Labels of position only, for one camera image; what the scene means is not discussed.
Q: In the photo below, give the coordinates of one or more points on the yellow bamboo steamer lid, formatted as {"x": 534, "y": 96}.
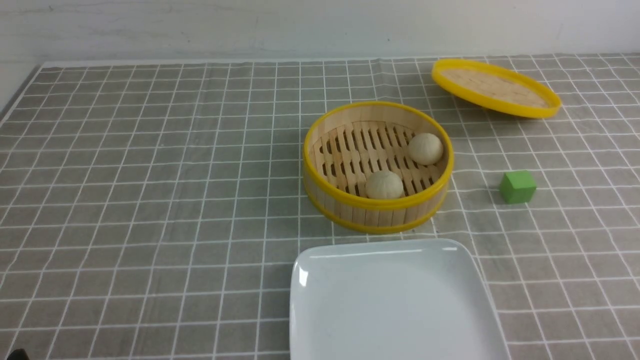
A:
{"x": 496, "y": 88}

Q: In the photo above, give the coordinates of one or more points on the yellow bamboo steamer basket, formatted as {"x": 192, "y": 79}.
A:
{"x": 347, "y": 145}

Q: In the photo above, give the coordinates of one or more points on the steamed bun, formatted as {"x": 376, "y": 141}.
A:
{"x": 384, "y": 184}
{"x": 426, "y": 149}

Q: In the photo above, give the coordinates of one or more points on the steamed bun front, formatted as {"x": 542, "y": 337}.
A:
{"x": 384, "y": 184}

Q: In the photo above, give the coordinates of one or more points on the white square plate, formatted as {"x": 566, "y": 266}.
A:
{"x": 417, "y": 299}

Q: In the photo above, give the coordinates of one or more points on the grey checked tablecloth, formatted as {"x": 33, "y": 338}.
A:
{"x": 155, "y": 211}

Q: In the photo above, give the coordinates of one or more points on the green cube block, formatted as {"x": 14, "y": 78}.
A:
{"x": 517, "y": 187}

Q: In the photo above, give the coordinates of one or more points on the steamed bun back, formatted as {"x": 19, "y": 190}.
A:
{"x": 426, "y": 149}

